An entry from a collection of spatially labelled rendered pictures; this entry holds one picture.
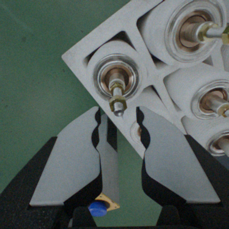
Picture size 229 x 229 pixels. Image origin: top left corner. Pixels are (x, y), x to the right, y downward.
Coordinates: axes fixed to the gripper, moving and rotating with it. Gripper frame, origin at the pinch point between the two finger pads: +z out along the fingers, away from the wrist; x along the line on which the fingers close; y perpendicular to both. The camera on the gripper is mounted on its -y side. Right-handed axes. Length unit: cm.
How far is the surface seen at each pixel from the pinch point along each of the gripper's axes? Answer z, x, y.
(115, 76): 8.4, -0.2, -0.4
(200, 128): 12.4, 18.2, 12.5
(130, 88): 9.6, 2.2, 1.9
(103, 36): 17.0, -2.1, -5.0
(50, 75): 35.0, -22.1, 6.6
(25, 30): 35.0, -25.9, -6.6
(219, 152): 9.6, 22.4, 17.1
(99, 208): 2.2, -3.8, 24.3
